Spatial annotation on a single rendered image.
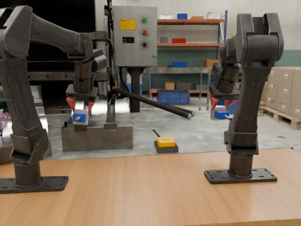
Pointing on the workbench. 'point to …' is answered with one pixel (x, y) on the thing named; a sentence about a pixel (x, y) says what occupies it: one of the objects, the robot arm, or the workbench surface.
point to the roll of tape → (3, 104)
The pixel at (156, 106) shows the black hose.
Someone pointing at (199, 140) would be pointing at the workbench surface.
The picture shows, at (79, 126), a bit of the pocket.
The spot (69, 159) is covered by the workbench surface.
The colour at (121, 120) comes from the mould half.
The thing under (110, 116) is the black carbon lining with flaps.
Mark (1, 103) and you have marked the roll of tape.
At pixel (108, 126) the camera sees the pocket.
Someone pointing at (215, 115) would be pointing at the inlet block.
